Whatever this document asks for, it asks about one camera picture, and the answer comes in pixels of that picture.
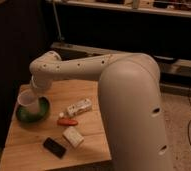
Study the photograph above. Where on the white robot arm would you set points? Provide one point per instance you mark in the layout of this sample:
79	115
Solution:
129	101

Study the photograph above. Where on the green ceramic bowl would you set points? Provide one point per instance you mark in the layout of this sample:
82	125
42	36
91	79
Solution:
23	115

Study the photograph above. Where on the orange carrot toy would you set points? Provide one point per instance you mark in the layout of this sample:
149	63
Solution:
67	122

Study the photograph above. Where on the wooden table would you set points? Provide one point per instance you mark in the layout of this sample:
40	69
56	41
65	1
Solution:
24	149

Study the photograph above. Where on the white rectangular box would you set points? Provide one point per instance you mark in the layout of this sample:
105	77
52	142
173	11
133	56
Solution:
73	136

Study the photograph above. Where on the metal stand pole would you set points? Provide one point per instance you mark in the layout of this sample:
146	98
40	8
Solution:
60	36

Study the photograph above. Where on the black object on bench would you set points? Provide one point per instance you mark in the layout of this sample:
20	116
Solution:
162	59

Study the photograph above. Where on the black smartphone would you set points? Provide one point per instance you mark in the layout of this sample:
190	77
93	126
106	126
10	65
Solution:
54	147

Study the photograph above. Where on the low wooden shelf bench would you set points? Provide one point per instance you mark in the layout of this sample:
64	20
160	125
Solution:
181	67

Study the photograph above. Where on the upper wall shelf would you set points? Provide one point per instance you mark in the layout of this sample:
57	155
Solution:
117	7

